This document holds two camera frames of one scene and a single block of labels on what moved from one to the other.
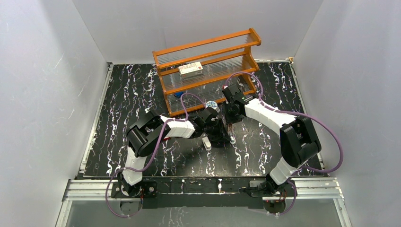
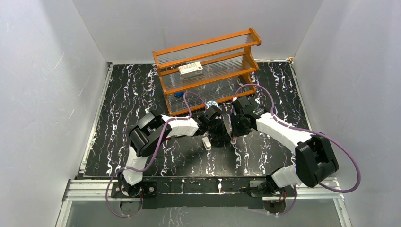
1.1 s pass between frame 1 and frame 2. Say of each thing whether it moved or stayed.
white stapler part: stayed
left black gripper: stayed
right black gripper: moved
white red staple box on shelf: stayed
